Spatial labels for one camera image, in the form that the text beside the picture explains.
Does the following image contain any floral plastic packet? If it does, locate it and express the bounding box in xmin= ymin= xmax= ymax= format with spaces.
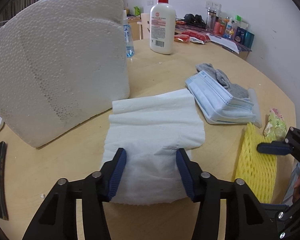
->
xmin=263 ymin=108 xmax=287 ymax=141

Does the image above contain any yellow foam net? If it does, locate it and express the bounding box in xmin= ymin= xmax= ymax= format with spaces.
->
xmin=235 ymin=123 xmax=277 ymax=204

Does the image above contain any blue face masks stack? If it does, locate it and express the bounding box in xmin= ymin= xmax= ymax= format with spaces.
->
xmin=185 ymin=71 xmax=257 ymax=124

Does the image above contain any white tissue paper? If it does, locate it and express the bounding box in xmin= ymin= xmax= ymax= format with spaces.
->
xmin=102 ymin=89 xmax=205 ymax=205

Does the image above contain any grey sock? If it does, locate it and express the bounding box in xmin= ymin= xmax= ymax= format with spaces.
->
xmin=196 ymin=63 xmax=249 ymax=99

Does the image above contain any white paper sheet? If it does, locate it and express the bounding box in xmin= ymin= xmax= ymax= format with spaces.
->
xmin=208 ymin=34 xmax=239 ymax=54

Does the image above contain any red snack packet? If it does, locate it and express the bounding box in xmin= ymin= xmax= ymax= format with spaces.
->
xmin=182 ymin=30 xmax=211 ymax=42

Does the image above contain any white styrofoam box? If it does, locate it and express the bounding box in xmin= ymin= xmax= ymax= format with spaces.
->
xmin=0 ymin=0 xmax=129 ymax=147

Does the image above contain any white lotion pump bottle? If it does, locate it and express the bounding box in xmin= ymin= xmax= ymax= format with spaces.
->
xmin=149 ymin=0 xmax=176 ymax=55

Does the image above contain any blue spray bottle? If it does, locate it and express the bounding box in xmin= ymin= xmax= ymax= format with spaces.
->
xmin=123 ymin=10 xmax=135 ymax=58

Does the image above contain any wooden chair smiley back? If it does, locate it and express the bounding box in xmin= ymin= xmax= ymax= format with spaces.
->
xmin=137 ymin=13 xmax=150 ymax=40

